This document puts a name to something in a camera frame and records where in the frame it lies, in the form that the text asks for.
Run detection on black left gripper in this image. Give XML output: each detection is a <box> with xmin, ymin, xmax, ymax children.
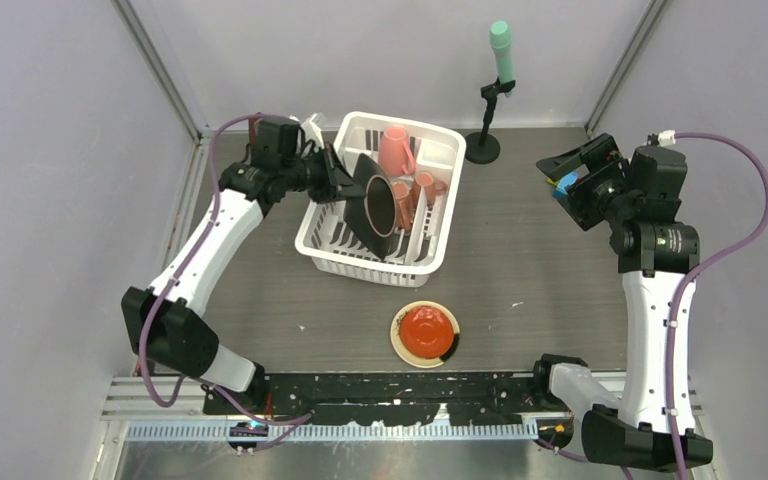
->
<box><xmin>280</xmin><ymin>141</ymin><xmax>365</xmax><ymax>205</ymax></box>

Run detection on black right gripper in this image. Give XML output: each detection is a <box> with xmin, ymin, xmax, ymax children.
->
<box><xmin>536</xmin><ymin>133</ymin><xmax>636</xmax><ymax>231</ymax></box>

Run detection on teal square plate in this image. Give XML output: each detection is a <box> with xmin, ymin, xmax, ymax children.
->
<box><xmin>344</xmin><ymin>153</ymin><xmax>396</xmax><ymax>260</ymax></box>

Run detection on large pink mug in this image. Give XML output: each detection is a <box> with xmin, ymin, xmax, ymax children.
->
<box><xmin>378</xmin><ymin>127</ymin><xmax>417</xmax><ymax>177</ymax></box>

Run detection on white plastic dish rack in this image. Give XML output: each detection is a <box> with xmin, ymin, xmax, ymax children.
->
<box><xmin>295</xmin><ymin>111</ymin><xmax>466</xmax><ymax>288</ymax></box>

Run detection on small pink cup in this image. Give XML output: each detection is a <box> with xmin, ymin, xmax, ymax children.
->
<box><xmin>411</xmin><ymin>172</ymin><xmax>448</xmax><ymax>208</ymax></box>

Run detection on red and cream saucer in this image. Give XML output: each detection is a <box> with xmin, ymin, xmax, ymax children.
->
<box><xmin>389</xmin><ymin>300</ymin><xmax>461</xmax><ymax>369</ymax></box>

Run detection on white round plate with lettering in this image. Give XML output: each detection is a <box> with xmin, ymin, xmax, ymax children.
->
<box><xmin>404</xmin><ymin>190</ymin><xmax>431</xmax><ymax>265</ymax></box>

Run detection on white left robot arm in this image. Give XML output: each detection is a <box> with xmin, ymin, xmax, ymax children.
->
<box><xmin>121</xmin><ymin>113</ymin><xmax>365</xmax><ymax>414</ymax></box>

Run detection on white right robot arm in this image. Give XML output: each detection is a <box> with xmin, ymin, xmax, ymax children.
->
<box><xmin>530</xmin><ymin>134</ymin><xmax>713</xmax><ymax>472</ymax></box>

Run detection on colourful toy blocks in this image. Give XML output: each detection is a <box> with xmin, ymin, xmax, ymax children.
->
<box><xmin>546</xmin><ymin>171</ymin><xmax>579</xmax><ymax>199</ymax></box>

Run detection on black microphone stand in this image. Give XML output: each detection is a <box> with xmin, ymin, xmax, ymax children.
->
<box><xmin>465</xmin><ymin>78</ymin><xmax>516</xmax><ymax>165</ymax></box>

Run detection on brown wooden metronome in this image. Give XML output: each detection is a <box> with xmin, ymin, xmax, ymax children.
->
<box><xmin>247</xmin><ymin>112</ymin><xmax>271</xmax><ymax>146</ymax></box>

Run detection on mint green microphone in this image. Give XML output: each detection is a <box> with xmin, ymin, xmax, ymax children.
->
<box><xmin>489</xmin><ymin>20</ymin><xmax>515</xmax><ymax>84</ymax></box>

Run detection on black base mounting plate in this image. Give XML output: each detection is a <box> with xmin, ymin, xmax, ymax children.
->
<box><xmin>203</xmin><ymin>371</ymin><xmax>579</xmax><ymax>427</ymax></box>

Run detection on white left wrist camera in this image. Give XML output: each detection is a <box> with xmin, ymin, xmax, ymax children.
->
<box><xmin>301</xmin><ymin>112</ymin><xmax>325</xmax><ymax>148</ymax></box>

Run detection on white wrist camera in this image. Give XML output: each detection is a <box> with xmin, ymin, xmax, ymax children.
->
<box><xmin>301</xmin><ymin>112</ymin><xmax>325</xmax><ymax>148</ymax></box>
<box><xmin>647</xmin><ymin>130</ymin><xmax>676</xmax><ymax>147</ymax></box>

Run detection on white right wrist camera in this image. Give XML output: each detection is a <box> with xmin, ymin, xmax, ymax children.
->
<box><xmin>647</xmin><ymin>130</ymin><xmax>676</xmax><ymax>147</ymax></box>

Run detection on slotted white cable duct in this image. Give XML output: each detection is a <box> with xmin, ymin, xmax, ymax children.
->
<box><xmin>124</xmin><ymin>419</ymin><xmax>538</xmax><ymax>442</ymax></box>

